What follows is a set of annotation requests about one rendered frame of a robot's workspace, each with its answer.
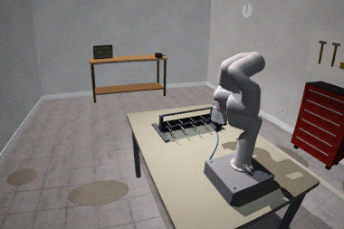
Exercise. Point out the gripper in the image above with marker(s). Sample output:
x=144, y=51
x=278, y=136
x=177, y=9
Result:
x=219, y=117

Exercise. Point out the black metal rack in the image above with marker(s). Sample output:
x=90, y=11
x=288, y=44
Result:
x=184, y=123

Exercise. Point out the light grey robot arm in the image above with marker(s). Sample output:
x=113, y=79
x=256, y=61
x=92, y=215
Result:
x=241, y=106

